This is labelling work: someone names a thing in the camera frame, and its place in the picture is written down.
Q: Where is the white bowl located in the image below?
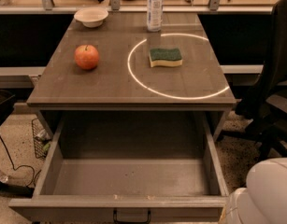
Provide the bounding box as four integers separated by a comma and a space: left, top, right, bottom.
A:
74, 7, 108, 28

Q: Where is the clear plastic water bottle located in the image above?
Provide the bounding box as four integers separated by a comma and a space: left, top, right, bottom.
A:
147, 0, 163, 32

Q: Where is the black drawer handle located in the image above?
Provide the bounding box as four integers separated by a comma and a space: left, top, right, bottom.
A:
112, 209, 151, 224

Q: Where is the wire mesh basket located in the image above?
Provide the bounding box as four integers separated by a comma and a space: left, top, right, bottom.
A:
31, 119, 51, 160

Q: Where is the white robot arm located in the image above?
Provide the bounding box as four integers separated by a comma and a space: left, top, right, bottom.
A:
218, 158, 287, 224

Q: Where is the black office chair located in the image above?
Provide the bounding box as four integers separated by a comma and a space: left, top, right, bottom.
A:
221, 0, 287, 161

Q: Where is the black cable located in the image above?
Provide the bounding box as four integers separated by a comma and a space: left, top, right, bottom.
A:
0, 130, 42, 189

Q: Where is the green yellow sponge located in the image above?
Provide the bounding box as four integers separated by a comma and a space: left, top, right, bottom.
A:
149, 49, 182, 67

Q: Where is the red apple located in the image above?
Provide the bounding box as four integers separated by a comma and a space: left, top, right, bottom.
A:
74, 45, 99, 70

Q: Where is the black object at left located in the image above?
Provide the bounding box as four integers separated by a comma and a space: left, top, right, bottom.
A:
0, 90, 16, 126

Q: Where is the grey wooden top drawer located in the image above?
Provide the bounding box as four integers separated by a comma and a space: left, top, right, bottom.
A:
9, 111, 228, 222

